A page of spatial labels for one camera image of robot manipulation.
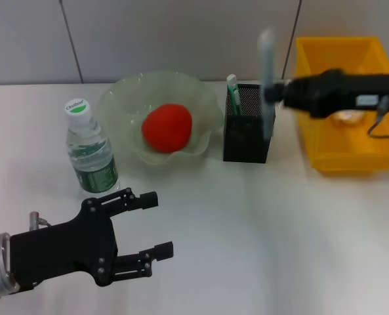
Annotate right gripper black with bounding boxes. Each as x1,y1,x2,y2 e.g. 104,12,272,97
264,68,389,120

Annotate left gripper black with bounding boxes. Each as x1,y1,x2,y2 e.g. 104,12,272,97
9,187,175,292

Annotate grey marker pen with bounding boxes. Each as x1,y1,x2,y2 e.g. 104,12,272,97
257,28,277,141

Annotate green toothbrush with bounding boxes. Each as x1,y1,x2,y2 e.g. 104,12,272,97
226,74,245,116

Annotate white paper ball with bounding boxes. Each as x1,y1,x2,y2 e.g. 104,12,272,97
331,110,367,127

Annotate clear water bottle green label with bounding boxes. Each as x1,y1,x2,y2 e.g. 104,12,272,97
64,98,121,198

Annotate red-orange orange fruit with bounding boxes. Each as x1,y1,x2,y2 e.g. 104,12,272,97
141,103,194,154

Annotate black mesh pen holder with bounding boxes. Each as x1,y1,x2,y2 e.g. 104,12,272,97
222,83,277,164

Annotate pale green glass fruit plate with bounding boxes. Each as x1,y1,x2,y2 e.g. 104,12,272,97
97,68,225,167

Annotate yellow plastic bin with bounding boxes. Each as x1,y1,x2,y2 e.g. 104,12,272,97
294,35,389,177

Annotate right gripper cable with plug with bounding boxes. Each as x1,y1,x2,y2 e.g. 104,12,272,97
367,96,389,139

